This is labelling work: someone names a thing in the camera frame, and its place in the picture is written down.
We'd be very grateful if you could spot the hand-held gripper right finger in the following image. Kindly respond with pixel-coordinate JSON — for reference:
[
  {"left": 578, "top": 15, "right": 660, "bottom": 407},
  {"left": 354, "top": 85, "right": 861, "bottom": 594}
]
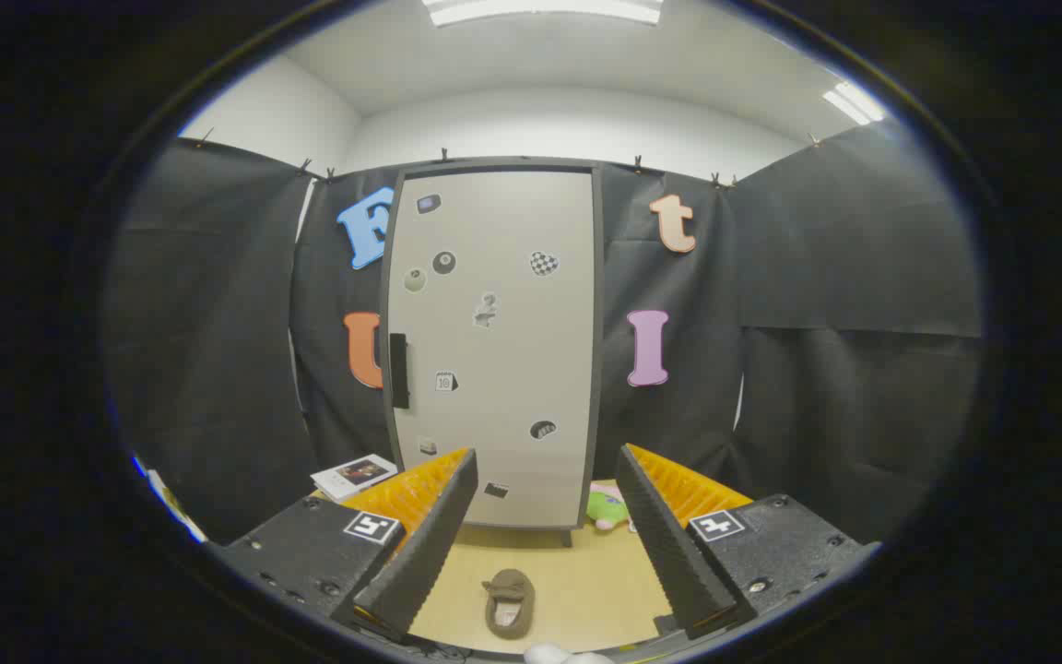
[{"left": 614, "top": 443, "right": 882, "bottom": 642}]

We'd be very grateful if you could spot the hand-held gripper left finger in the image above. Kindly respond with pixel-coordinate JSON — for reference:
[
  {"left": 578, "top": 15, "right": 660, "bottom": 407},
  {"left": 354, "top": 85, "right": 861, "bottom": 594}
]
[{"left": 208, "top": 447, "right": 479, "bottom": 644}]

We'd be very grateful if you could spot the brown fuzzy slipper shoe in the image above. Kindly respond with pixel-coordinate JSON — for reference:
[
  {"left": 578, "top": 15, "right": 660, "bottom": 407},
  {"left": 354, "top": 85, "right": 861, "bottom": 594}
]
[{"left": 481, "top": 569, "right": 536, "bottom": 640}]

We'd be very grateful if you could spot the grey shoe cabinet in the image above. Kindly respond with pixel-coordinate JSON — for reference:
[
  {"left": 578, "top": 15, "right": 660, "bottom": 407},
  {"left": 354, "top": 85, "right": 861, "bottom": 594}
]
[{"left": 378, "top": 157, "right": 606, "bottom": 550}]

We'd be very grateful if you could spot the green and pink plush toy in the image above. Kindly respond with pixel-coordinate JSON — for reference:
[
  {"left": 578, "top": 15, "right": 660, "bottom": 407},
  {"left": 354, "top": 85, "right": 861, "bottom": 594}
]
[{"left": 586, "top": 480, "right": 635, "bottom": 533}]

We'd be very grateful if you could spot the white booklet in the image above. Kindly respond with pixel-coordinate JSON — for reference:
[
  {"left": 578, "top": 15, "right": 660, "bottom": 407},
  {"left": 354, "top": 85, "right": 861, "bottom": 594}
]
[{"left": 311, "top": 454, "right": 399, "bottom": 504}]

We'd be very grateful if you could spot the white gadget with screen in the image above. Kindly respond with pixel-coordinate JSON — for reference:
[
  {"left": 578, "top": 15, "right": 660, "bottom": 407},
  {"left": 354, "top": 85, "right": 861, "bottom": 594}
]
[{"left": 132, "top": 455, "right": 209, "bottom": 543}]

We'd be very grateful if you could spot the long ceiling light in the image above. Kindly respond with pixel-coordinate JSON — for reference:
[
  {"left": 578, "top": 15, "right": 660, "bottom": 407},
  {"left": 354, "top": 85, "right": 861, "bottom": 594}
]
[
  {"left": 422, "top": 0, "right": 664, "bottom": 27},
  {"left": 821, "top": 81, "right": 887, "bottom": 125}
]

